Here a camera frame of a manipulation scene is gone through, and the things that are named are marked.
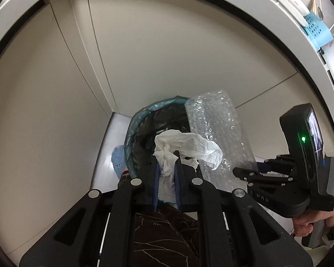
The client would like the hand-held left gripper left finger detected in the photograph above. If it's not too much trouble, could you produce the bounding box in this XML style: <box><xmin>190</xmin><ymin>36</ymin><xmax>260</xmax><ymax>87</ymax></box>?
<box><xmin>19</xmin><ymin>150</ymin><xmax>160</xmax><ymax>267</ymax></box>

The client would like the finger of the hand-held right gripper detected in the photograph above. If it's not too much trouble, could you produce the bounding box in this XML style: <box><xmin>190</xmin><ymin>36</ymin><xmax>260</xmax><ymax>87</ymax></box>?
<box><xmin>233</xmin><ymin>168</ymin><xmax>294</xmax><ymax>186</ymax></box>
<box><xmin>263</xmin><ymin>154</ymin><xmax>295</xmax><ymax>170</ymax></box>

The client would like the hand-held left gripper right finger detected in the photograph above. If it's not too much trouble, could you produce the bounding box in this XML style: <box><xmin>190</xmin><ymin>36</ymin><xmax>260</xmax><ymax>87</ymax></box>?
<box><xmin>175</xmin><ymin>150</ymin><xmax>313</xmax><ymax>267</ymax></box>

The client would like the white tissue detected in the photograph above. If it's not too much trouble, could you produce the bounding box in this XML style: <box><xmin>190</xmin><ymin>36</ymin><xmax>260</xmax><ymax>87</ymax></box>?
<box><xmin>153</xmin><ymin>129</ymin><xmax>223</xmax><ymax>203</ymax></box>

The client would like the black mesh trash bin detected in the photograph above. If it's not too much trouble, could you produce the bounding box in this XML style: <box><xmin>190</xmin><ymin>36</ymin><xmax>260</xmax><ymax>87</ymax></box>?
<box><xmin>124</xmin><ymin>95</ymin><xmax>201</xmax><ymax>178</ymax></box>

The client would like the clear bubble wrap sheet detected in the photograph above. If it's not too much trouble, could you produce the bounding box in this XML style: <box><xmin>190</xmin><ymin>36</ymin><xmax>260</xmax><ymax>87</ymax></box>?
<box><xmin>184</xmin><ymin>90</ymin><xmax>258</xmax><ymax>194</ymax></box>

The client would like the blue-green bin liner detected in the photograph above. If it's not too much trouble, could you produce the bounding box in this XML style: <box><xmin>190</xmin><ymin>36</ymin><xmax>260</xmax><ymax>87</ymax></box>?
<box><xmin>124</xmin><ymin>95</ymin><xmax>191</xmax><ymax>176</ymax></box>

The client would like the person's right hand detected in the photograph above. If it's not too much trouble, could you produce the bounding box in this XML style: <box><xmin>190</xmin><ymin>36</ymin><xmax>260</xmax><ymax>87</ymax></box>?
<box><xmin>293</xmin><ymin>190</ymin><xmax>334</xmax><ymax>240</ymax></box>

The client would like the blue slipper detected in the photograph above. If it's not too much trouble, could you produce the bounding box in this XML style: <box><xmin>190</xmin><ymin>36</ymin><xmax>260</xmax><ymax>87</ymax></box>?
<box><xmin>111</xmin><ymin>145</ymin><xmax>128</xmax><ymax>179</ymax></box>

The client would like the brown patterned trouser leg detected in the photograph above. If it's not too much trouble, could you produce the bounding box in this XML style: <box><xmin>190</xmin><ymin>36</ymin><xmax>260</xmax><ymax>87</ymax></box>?
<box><xmin>118</xmin><ymin>172</ymin><xmax>201</xmax><ymax>267</ymax></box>

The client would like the beige cabinet door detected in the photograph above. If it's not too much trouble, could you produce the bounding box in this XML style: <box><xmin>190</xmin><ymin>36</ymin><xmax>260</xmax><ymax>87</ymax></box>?
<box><xmin>86</xmin><ymin>0</ymin><xmax>298</xmax><ymax>114</ymax></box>
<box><xmin>0</xmin><ymin>0</ymin><xmax>120</xmax><ymax>256</ymax></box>

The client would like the blue cutlery holder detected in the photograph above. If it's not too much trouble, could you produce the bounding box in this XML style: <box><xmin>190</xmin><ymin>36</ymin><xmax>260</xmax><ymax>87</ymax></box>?
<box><xmin>303</xmin><ymin>12</ymin><xmax>334</xmax><ymax>49</ymax></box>

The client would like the blue striped plate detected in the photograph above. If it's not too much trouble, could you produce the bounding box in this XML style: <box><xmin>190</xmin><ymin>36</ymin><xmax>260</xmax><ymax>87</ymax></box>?
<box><xmin>275</xmin><ymin>0</ymin><xmax>306</xmax><ymax>25</ymax></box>

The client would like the white red-rimmed bowl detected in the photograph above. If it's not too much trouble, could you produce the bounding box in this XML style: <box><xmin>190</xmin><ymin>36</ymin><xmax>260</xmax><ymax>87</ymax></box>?
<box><xmin>280</xmin><ymin>0</ymin><xmax>310</xmax><ymax>16</ymax></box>

